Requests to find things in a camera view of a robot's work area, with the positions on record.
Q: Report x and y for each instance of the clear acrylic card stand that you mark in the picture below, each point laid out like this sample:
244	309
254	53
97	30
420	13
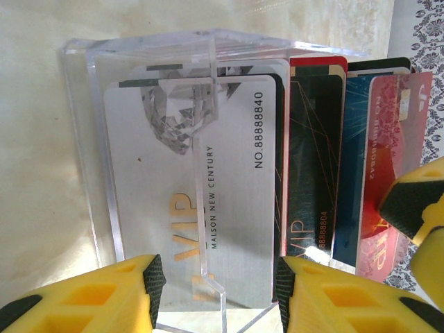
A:
83	104

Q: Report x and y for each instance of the black edged card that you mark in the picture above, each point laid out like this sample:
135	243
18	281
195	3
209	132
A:
378	64

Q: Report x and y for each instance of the silver VIP card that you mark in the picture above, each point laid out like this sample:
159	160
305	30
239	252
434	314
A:
145	194
249	68

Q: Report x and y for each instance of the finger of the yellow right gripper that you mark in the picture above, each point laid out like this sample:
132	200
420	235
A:
412	197
433	256

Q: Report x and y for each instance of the blue card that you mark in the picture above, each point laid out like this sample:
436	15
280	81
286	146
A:
350	173

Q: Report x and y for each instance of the pink red VIP card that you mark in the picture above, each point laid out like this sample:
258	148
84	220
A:
385	138

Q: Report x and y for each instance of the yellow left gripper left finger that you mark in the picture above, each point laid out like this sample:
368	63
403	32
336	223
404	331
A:
86	305

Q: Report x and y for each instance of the black VIP card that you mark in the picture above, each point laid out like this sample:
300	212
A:
312	156
281	173

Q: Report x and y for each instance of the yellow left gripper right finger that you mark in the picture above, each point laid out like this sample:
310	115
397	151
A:
347	305

